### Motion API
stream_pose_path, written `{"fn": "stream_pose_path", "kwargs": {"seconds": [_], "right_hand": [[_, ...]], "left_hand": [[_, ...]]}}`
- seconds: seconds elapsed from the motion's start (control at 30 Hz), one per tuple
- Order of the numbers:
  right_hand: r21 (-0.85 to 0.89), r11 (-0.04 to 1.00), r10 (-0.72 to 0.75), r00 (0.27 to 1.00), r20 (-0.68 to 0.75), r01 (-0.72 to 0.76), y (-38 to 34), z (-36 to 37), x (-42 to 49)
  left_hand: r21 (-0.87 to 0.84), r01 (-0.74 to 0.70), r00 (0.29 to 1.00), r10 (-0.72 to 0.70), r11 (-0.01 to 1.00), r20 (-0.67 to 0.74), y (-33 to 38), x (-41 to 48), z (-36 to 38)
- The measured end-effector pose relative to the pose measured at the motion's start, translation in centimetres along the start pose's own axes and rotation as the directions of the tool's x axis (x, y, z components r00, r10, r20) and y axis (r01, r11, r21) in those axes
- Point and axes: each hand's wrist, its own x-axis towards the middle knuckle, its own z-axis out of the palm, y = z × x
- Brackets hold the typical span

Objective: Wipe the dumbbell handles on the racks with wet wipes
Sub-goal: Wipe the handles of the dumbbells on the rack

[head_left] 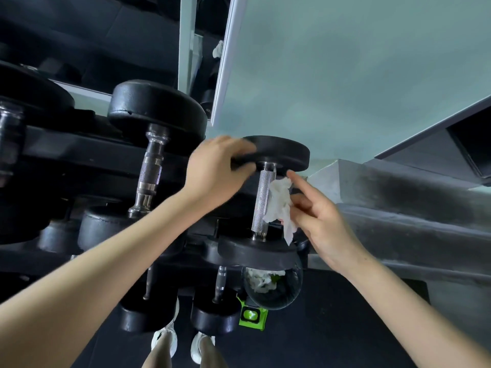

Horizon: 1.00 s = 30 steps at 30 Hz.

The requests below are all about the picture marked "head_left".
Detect person's right hand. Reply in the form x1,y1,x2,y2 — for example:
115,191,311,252
286,170,375,277

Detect person's left hand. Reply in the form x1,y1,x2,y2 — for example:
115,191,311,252
180,134,257,205

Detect white wet wipe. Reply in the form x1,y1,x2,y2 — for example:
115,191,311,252
262,177,298,246

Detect small end dumbbell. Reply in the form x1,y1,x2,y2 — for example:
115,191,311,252
217,135,310,271

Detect row dumbbell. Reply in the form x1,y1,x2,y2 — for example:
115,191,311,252
78,80,208,261

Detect green wet wipes pack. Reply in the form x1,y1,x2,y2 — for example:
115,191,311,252
236,294,269,331

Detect person's right forearm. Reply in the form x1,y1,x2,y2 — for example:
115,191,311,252
343,252,491,368

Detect person's left forearm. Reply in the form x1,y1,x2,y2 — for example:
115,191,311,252
0,187,208,368

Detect black dumbbell rack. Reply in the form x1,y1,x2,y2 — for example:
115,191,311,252
0,110,307,300

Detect person's left white sneaker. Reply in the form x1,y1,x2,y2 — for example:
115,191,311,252
150,298,180,359

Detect person's white sneaker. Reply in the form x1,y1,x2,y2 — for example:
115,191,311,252
150,298,180,359
190,332,215,364

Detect person's right leg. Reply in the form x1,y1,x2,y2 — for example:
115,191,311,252
198,335,227,368

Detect person's right white sneaker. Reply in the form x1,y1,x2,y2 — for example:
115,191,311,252
190,332,215,364

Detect large black dumbbell stepped handle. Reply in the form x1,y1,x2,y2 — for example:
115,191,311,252
0,61,76,246

